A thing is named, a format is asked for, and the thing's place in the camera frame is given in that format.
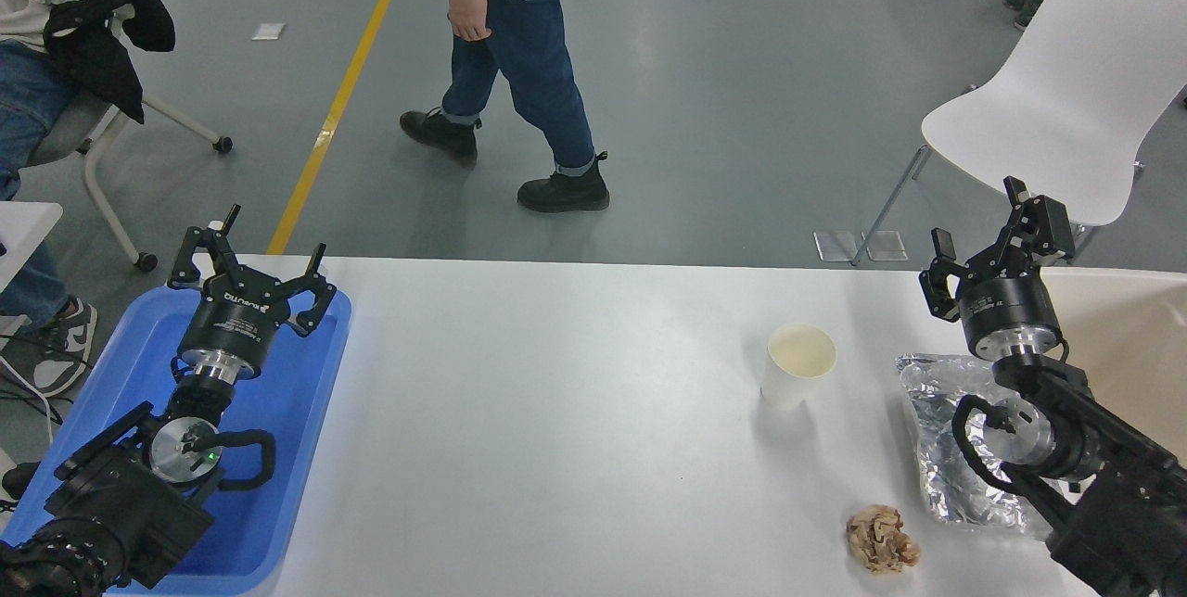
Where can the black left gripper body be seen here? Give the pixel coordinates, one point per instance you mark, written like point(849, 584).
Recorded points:
point(232, 323)

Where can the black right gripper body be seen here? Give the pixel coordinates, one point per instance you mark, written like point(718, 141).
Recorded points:
point(1006, 305)

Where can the white paper cup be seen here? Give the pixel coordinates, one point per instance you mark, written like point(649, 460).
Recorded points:
point(788, 384)

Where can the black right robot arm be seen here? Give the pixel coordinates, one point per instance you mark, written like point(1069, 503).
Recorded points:
point(1113, 486)

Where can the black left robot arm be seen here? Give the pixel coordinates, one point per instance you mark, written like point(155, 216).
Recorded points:
point(121, 504)

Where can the person's hand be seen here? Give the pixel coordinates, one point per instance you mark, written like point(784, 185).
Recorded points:
point(469, 15)

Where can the clear floor patch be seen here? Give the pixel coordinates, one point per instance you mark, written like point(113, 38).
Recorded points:
point(886, 246)
point(835, 247)

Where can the grey wheeled office chair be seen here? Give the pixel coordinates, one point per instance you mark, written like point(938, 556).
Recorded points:
point(102, 198)

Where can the large pale bin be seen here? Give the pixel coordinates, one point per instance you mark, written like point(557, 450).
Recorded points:
point(1131, 347)

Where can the blue plastic tray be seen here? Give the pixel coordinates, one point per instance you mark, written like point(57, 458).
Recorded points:
point(278, 449)

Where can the white shell chair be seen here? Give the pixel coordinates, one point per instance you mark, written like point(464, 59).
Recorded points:
point(1085, 87)

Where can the crumpled silver foil tray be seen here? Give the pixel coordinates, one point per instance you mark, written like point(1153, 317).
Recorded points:
point(937, 449)

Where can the small white side table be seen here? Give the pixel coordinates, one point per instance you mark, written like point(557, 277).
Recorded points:
point(23, 231)

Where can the white paper scrap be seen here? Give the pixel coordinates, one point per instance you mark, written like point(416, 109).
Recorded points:
point(268, 31)

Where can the black jacket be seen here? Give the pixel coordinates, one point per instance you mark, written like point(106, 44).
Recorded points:
point(93, 59)

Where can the seated person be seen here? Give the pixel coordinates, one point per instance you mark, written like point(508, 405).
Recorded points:
point(19, 115)

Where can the small black floor object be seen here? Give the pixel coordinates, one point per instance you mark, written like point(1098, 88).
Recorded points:
point(20, 480)

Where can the crumpled tan paper ball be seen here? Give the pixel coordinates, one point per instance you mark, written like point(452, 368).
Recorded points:
point(881, 539)

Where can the person in black boots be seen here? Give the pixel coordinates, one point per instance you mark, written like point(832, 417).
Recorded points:
point(529, 50)

